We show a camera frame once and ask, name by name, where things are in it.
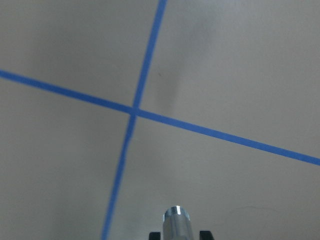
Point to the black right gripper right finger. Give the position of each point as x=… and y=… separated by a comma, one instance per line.
x=206, y=235

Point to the chrome metal pipe fitting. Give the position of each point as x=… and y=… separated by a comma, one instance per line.
x=177, y=224

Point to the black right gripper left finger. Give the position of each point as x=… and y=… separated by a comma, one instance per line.
x=154, y=236

